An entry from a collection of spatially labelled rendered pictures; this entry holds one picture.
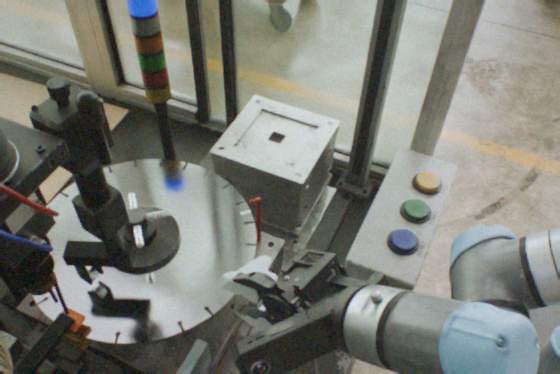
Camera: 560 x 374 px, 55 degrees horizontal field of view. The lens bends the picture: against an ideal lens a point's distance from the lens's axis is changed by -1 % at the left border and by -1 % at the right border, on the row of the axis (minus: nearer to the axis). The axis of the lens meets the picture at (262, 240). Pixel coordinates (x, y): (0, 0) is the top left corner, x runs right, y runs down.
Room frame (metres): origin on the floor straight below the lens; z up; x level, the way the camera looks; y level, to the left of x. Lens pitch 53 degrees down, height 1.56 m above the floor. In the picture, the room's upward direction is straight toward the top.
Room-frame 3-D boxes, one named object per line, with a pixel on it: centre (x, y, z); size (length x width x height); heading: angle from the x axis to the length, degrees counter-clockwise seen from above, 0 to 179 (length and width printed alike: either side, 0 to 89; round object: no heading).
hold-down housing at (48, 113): (0.40, 0.18, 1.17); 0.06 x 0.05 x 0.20; 145
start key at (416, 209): (0.57, -0.25, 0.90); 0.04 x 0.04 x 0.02
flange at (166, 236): (0.47, 0.17, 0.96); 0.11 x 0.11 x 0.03
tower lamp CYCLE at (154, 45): (0.78, 0.18, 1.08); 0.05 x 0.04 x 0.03; 64
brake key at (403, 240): (0.51, -0.22, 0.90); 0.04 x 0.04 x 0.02
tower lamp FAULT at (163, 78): (0.78, 0.18, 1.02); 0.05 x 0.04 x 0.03; 64
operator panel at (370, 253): (0.58, -0.24, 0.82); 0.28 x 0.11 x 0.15; 154
